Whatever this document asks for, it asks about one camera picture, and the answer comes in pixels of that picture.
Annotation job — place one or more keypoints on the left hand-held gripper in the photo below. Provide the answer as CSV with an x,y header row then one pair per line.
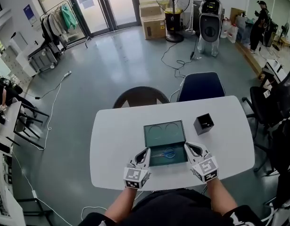
x,y
133,175

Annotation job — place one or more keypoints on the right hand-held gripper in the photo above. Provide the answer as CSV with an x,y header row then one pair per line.
x,y
206,168

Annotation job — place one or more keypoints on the dark green box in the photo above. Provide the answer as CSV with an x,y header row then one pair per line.
x,y
163,135

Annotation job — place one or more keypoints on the person's left forearm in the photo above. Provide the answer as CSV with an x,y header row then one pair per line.
x,y
121,204

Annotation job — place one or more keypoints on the person's right forearm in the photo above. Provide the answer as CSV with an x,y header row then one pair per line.
x,y
221,196

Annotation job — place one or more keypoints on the large cardboard box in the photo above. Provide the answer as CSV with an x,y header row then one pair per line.
x,y
154,28

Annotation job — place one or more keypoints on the small cardboard box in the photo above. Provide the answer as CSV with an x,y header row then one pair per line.
x,y
150,10

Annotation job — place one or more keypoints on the black square pen holder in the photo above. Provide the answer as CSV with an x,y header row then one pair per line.
x,y
204,127

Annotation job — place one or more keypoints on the person's black shirt torso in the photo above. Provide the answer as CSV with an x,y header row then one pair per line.
x,y
173,208

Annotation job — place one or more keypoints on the black round-back chair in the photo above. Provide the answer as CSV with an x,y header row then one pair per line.
x,y
141,96

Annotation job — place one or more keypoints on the navy blue chair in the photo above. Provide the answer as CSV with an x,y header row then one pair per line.
x,y
201,87

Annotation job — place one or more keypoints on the black mesh office chair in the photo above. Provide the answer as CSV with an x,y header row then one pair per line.
x,y
265,105

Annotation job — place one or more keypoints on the tall black office chair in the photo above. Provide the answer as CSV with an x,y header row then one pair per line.
x,y
284,138

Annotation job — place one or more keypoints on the white pod with black opening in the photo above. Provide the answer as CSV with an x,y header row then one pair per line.
x,y
209,28

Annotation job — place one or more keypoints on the clear water jug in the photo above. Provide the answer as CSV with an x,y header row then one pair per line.
x,y
233,33
226,28

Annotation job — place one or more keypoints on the black standing fan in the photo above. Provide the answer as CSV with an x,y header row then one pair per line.
x,y
173,25

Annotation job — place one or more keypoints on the white desk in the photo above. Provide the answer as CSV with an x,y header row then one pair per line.
x,y
10,123

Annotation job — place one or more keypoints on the glass entrance door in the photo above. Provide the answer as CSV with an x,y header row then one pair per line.
x,y
107,6

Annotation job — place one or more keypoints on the clothes rack with garments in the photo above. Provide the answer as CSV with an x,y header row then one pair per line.
x,y
55,25

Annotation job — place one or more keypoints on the black frame chair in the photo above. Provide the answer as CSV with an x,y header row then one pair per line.
x,y
22,122

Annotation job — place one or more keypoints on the blue wall poster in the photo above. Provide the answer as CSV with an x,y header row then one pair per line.
x,y
29,13

